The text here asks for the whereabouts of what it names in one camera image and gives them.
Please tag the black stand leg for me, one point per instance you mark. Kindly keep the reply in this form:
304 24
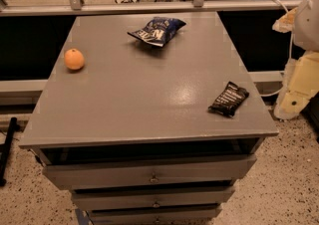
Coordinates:
5 148

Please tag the blue chip bag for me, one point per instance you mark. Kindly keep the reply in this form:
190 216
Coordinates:
158 31

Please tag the orange fruit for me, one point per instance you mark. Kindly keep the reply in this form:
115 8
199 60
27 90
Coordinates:
74 59

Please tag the grey drawer cabinet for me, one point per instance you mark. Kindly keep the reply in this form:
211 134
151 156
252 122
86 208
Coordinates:
134 102

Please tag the black rxbar chocolate bar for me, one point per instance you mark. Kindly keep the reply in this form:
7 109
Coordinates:
229 100

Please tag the grey drawer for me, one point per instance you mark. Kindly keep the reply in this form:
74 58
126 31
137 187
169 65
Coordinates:
154 215
149 172
154 198

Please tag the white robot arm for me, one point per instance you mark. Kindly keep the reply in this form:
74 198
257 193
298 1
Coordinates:
301 77

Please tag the middle grey drawer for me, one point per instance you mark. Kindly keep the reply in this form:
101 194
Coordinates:
154 198

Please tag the bottom grey drawer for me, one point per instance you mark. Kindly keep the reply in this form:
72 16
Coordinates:
154 215

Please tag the top grey drawer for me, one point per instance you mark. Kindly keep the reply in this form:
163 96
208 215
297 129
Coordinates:
149 172

